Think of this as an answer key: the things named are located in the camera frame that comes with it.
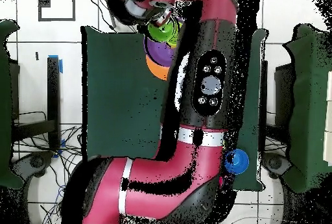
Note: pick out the dark office chair base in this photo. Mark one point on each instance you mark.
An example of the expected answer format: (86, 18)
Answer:
(36, 161)
(275, 163)

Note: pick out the large orange bowl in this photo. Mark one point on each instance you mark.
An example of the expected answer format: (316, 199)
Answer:
(158, 72)

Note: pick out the small black object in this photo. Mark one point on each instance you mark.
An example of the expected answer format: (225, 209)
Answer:
(37, 56)

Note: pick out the purple bowl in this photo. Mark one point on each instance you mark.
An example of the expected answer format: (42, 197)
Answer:
(158, 52)

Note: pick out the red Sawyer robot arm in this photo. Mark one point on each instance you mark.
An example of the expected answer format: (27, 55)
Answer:
(168, 182)

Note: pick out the blue tape strip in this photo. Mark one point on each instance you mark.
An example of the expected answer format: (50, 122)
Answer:
(61, 67)
(63, 143)

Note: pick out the black square frame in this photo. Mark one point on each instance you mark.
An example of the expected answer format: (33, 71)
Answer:
(44, 0)

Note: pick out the dark green table cloth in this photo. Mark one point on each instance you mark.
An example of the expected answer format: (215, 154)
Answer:
(116, 104)

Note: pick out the blue bowl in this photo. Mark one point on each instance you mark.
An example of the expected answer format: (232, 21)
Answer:
(238, 161)

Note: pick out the black metal stand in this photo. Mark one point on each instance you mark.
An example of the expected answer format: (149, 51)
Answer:
(53, 91)

